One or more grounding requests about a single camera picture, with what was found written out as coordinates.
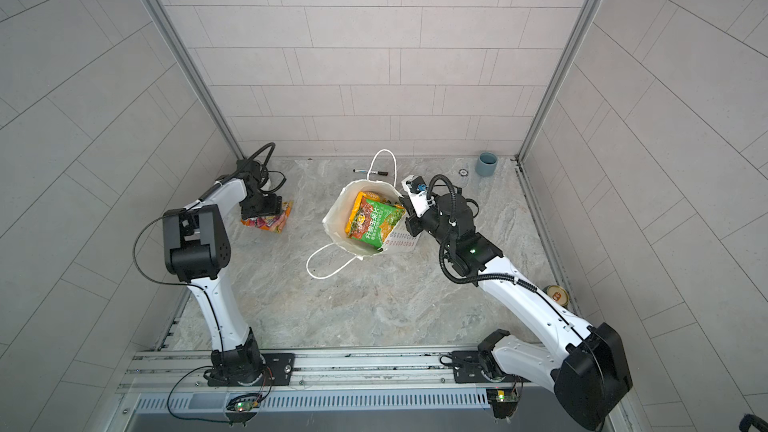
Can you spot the teal ceramic cup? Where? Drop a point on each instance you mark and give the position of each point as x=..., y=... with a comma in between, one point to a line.
x=486, y=164

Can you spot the right circuit board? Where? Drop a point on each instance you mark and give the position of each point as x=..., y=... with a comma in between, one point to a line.
x=503, y=402

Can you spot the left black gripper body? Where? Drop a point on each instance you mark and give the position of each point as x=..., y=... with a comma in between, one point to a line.
x=262, y=204

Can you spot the white printed paper bag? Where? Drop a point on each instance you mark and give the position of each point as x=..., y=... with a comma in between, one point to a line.
x=334, y=222

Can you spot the black white marker pen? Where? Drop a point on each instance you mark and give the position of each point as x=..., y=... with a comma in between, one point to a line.
x=370, y=172

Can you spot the pink orange candy bag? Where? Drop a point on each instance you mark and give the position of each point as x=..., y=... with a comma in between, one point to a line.
x=272, y=223

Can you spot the right aluminium corner post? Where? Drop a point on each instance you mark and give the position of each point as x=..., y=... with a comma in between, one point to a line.
x=575, y=40

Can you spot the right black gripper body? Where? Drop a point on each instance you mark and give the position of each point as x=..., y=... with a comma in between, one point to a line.
x=432, y=224

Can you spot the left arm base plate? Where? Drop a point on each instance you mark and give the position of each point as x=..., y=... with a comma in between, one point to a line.
x=270, y=369

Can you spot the aluminium mounting rail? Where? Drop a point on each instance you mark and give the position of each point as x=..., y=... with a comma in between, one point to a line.
x=313, y=369

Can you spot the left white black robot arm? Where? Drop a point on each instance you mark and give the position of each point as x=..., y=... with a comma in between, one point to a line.
x=197, y=251

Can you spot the left aluminium corner post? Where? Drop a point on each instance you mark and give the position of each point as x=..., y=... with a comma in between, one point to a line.
x=171, y=37

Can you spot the green chip snack bag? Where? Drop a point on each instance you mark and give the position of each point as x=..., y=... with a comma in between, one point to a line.
x=372, y=219

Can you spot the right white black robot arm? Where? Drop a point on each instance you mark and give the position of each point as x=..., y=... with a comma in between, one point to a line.
x=583, y=365

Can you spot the aluminium corner post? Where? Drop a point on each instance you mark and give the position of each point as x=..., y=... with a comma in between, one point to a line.
x=171, y=37
x=575, y=40

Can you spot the left green circuit board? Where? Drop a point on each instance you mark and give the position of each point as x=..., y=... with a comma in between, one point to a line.
x=245, y=403

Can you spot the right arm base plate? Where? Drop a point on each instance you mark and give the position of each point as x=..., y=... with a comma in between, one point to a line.
x=476, y=367

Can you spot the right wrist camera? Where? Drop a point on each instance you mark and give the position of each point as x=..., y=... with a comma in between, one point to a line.
x=416, y=189

